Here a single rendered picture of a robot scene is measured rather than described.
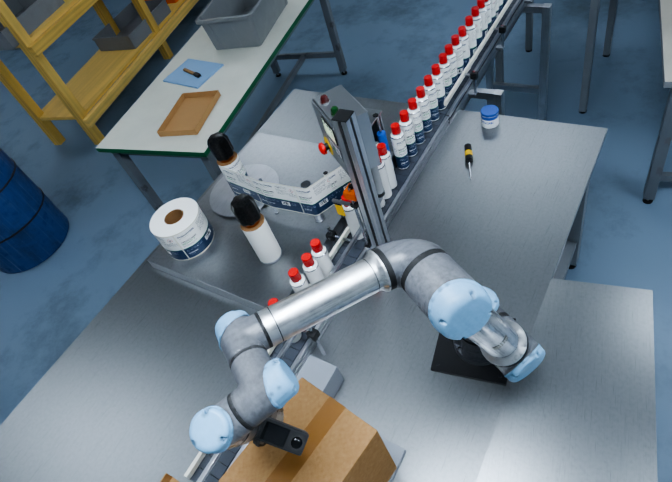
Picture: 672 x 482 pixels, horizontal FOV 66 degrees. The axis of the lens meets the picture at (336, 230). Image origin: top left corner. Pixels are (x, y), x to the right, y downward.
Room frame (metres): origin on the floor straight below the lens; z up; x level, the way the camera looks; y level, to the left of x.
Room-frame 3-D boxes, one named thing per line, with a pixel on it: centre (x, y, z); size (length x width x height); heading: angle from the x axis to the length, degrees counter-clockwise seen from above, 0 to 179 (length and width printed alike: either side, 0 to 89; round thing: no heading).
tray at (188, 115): (2.62, 0.52, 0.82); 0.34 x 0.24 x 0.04; 150
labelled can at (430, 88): (1.73, -0.56, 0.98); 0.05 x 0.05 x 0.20
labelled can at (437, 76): (1.78, -0.61, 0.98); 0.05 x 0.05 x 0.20
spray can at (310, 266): (1.07, 0.12, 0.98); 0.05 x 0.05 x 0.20
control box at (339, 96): (1.19, -0.13, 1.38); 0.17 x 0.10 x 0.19; 9
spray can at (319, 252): (1.11, 0.08, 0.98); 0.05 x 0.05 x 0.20
